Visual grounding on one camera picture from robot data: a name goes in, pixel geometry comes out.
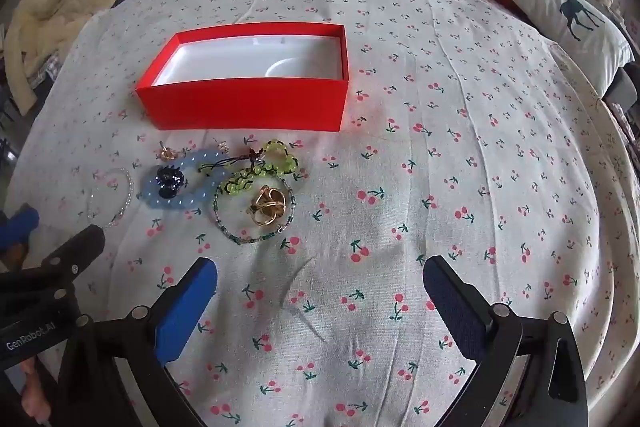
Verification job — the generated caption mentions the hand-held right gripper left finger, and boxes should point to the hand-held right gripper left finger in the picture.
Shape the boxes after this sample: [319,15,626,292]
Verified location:
[57,257,219,427]

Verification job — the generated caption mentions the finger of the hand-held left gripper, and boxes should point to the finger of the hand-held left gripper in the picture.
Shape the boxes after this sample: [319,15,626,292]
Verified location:
[0,223,107,305]
[0,203,40,258]

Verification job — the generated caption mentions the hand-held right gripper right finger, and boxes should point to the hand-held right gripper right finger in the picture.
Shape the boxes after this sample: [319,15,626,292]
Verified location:
[422,255,591,427]

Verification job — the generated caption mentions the clear bead bracelet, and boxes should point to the clear bead bracelet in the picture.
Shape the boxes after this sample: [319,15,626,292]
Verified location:
[87,167,135,229]

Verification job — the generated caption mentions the blue bead bracelet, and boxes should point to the blue bead bracelet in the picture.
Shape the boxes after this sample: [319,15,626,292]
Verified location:
[139,147,236,210]

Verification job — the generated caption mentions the black hair claw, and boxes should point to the black hair claw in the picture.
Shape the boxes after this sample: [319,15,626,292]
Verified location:
[154,164,186,198]

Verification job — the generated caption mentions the gold rings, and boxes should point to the gold rings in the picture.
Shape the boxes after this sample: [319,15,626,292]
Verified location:
[250,184,287,226]

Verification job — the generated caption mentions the yellow green bead bracelet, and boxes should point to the yellow green bead bracelet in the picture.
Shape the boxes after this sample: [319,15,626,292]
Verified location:
[199,138,302,198]

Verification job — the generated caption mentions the red cardboard box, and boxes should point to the red cardboard box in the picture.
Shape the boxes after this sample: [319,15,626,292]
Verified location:
[135,22,349,134]

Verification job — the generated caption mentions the person's left hand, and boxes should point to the person's left hand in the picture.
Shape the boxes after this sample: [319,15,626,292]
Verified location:
[15,354,53,425]

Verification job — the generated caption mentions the cherry print bedsheet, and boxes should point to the cherry print bedsheet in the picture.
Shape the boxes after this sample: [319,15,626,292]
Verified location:
[0,0,640,427]

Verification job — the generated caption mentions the dark grey cloth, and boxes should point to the dark grey cloth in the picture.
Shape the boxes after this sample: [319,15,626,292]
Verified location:
[602,67,640,108]

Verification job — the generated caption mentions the deer print pillow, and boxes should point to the deer print pillow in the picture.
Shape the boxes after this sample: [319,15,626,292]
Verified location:
[510,0,636,98]

